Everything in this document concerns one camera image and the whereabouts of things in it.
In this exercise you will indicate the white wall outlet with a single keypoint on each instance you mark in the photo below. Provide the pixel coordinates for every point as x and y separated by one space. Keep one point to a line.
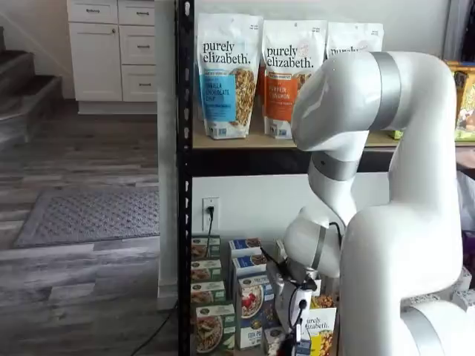
210 200

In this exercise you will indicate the wooden shelf board with bags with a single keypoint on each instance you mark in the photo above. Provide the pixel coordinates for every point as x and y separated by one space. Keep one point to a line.
230 142

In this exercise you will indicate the purple package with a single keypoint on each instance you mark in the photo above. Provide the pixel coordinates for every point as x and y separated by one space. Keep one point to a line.
469 248

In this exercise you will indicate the grey curtain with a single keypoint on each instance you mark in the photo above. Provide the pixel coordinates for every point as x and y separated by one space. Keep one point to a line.
454 29

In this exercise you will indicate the blue purely elizabeth granola bag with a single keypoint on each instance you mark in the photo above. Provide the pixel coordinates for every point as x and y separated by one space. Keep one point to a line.
222 92

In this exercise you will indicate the grey wooden stairs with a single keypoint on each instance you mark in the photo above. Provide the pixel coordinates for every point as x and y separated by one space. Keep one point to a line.
22 85

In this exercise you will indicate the white drawer cabinet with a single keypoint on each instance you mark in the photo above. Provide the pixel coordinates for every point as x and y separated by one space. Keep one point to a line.
96 63

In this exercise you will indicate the black metal shelf frame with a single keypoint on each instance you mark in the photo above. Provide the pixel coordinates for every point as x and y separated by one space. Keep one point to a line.
184 185

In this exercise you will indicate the green apple cinnamon oatmeal box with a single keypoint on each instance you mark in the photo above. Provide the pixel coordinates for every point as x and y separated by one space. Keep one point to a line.
204 247
215 330
206 270
208 293

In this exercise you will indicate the red purely elizabeth granola bag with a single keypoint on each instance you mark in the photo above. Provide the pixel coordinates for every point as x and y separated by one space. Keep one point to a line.
352 37

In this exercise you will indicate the yellow purely elizabeth box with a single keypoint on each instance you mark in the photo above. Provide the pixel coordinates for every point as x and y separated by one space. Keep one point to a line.
324 301
321 333

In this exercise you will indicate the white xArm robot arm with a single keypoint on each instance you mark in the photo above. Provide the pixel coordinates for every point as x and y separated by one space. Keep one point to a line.
423 148

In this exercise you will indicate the white organic pantry box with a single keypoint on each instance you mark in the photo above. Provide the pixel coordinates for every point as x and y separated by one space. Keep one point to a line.
464 300
467 280

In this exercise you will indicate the orange purely elizabeth granola bag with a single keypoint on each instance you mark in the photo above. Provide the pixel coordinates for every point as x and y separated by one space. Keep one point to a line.
285 85

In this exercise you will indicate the grey door mat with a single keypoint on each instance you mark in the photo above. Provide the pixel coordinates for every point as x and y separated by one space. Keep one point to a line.
92 215

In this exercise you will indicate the green yellow snack boxes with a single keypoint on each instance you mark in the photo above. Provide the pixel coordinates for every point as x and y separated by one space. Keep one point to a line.
465 111

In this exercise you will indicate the white plastic bag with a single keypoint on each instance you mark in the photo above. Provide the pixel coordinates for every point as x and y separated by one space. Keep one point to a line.
467 200

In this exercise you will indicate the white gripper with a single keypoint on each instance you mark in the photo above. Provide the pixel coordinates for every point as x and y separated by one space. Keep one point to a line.
306 313

